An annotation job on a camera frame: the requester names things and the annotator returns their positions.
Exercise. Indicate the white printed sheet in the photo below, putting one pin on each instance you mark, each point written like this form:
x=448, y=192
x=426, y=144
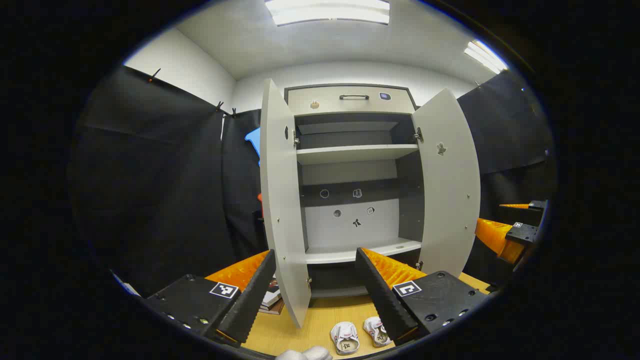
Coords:
x=126, y=287

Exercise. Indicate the large ceiling light panel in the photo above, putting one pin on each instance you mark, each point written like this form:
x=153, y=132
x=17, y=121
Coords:
x=327, y=11

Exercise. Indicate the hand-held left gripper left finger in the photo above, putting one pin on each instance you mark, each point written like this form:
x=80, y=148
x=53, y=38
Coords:
x=250, y=300

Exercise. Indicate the white shoe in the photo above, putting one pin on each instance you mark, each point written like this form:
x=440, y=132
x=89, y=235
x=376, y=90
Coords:
x=377, y=331
x=345, y=339

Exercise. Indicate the black backdrop cloth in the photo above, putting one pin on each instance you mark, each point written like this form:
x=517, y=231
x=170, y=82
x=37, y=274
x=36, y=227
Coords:
x=150, y=175

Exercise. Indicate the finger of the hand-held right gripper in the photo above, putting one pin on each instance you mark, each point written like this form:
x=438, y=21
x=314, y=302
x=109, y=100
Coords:
x=492, y=236
x=537, y=205

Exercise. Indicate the grey cabinet drawer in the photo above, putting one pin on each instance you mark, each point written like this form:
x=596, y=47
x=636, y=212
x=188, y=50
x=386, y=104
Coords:
x=360, y=106

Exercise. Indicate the narrow ceiling light panel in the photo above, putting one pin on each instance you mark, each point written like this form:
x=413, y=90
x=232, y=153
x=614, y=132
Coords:
x=485, y=56

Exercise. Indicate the stack of books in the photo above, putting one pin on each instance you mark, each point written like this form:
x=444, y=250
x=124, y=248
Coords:
x=271, y=299

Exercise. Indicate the grey cabinet door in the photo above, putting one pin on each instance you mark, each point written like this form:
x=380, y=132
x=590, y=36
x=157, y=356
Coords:
x=450, y=200
x=282, y=200

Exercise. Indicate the grey shoe cabinet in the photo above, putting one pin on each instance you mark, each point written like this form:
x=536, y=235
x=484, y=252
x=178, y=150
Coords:
x=350, y=230

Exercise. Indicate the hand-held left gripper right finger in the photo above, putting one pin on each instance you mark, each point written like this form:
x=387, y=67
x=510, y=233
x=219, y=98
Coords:
x=385, y=305

